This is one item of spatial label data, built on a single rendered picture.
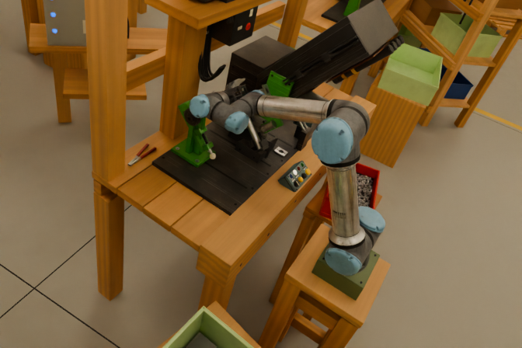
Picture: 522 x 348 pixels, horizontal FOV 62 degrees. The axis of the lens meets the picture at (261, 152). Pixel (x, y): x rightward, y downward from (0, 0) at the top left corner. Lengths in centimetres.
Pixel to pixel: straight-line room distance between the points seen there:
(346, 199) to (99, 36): 90
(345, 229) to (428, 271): 186
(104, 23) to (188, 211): 76
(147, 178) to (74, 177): 132
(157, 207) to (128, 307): 89
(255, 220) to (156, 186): 42
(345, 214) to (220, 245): 50
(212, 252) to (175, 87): 71
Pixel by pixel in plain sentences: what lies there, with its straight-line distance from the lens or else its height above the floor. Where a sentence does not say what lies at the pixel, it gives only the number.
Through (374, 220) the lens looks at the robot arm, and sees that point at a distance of 154.
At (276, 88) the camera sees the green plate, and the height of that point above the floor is 122.
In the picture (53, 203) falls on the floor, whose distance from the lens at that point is 298.
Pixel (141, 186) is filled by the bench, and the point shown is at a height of 88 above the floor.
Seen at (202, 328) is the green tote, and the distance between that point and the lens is 149.
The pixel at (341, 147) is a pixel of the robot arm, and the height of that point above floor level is 149.
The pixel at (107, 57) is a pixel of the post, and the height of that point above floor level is 143.
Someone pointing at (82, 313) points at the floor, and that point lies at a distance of 251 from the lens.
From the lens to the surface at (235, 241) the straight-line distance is 165.
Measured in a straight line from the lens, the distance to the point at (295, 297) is 176.
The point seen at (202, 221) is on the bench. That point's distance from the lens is 171.
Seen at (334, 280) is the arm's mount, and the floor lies 89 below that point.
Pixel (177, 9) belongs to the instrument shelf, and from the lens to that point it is 162.
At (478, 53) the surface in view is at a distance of 455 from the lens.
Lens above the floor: 218
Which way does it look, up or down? 39 degrees down
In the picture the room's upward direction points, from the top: 15 degrees clockwise
